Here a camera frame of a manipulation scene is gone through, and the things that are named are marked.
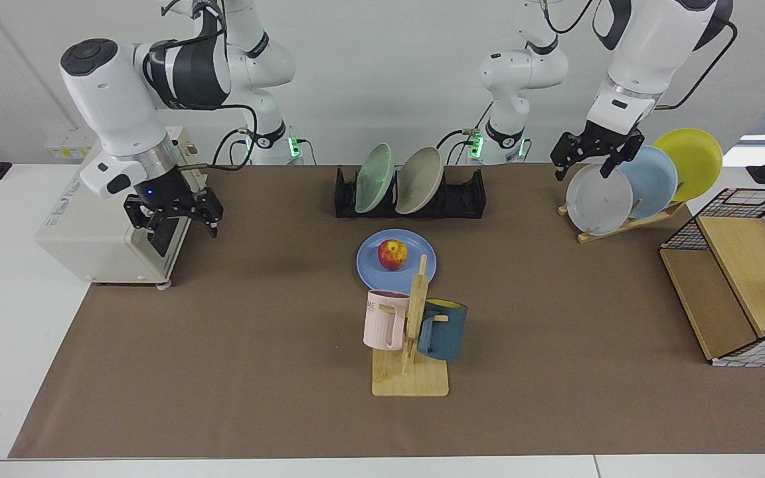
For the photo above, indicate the red yellow apple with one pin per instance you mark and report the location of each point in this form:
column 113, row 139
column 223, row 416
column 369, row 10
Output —
column 392, row 255

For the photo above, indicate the grey plate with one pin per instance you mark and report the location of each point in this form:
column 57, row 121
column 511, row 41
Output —
column 598, row 202

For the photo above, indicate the light blue plate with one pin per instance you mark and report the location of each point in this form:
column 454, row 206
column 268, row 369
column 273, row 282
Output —
column 651, row 182

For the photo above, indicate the wooden plate rack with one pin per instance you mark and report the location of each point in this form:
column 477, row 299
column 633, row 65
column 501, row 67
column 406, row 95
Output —
column 628, row 226

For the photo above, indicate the yellow plate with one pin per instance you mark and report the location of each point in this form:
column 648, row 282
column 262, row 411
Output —
column 694, row 162

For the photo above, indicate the black dish rack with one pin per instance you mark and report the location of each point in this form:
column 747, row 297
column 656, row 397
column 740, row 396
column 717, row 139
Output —
column 462, row 199

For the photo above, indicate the beige plate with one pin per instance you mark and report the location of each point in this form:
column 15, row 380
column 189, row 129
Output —
column 419, row 180

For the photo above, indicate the pale green plate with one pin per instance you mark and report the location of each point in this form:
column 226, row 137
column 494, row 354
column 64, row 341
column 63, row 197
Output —
column 374, row 179

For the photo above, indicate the pale toaster oven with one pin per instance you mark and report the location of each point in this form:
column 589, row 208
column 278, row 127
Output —
column 84, row 239

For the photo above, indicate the brown table cloth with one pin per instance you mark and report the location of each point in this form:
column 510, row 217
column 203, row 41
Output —
column 256, row 372

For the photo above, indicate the pink cup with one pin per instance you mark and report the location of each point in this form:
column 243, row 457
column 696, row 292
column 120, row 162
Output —
column 382, row 322

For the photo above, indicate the dark blue cup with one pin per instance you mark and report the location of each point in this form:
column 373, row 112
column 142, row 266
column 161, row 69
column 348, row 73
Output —
column 445, row 332

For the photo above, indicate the wooden cup stand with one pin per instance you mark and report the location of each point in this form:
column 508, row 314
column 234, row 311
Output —
column 416, row 378

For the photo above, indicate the white wall socket box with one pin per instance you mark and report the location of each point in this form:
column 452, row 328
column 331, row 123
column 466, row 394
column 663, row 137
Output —
column 60, row 149

